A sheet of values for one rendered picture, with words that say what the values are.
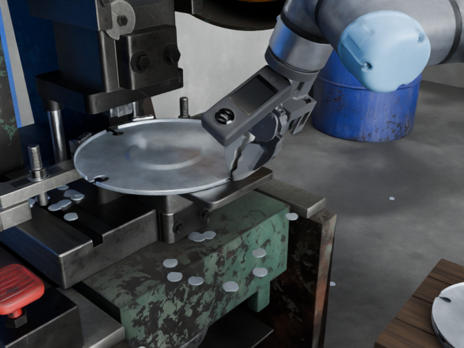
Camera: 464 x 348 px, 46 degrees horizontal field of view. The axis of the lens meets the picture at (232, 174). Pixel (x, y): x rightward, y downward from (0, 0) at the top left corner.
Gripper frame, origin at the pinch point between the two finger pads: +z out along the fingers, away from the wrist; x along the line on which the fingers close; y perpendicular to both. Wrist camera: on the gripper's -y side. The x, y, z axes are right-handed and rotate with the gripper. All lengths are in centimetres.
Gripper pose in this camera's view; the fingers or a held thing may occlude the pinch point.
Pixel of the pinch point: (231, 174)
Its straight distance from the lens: 78.9
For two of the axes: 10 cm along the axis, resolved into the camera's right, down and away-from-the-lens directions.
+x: -6.9, -6.4, 3.4
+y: 6.4, -3.4, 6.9
